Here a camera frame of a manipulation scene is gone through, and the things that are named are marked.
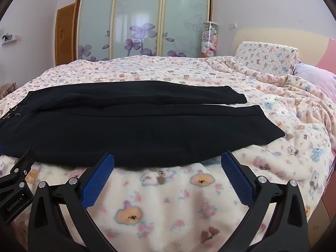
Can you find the printed fleece blanket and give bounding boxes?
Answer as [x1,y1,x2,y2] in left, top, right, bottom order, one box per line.
[0,56,336,252]

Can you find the brown plush toy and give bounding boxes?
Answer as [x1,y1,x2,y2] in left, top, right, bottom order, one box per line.
[0,83,17,98]

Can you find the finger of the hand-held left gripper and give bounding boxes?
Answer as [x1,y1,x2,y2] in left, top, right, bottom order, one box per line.
[0,150,36,189]

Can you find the clear tube of plush toys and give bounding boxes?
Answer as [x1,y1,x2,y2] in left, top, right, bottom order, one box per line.
[201,22,219,58]

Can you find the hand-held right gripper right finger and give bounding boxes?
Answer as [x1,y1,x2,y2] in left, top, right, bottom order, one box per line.
[220,151,309,252]

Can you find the black pants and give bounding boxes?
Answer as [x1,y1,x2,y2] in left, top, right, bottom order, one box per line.
[0,81,286,169]

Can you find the wooden door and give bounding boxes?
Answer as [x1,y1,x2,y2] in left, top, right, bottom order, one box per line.
[56,3,76,66]

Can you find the printed pillow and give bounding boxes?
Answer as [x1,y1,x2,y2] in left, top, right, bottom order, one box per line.
[234,41,299,76]

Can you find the yellow and pink headboard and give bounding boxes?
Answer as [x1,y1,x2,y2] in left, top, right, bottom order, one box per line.
[232,28,336,74]

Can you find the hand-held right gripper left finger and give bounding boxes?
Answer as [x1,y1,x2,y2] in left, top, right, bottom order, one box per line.
[28,152,116,252]

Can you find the wardrobe with frosted floral doors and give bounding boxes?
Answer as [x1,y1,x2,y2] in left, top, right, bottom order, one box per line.
[72,0,214,62]

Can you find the small wall shelf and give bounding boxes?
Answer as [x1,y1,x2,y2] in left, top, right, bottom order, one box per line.
[1,33,20,44]

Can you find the lilac pillow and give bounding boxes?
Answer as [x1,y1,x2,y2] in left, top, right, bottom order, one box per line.
[293,63,336,99]

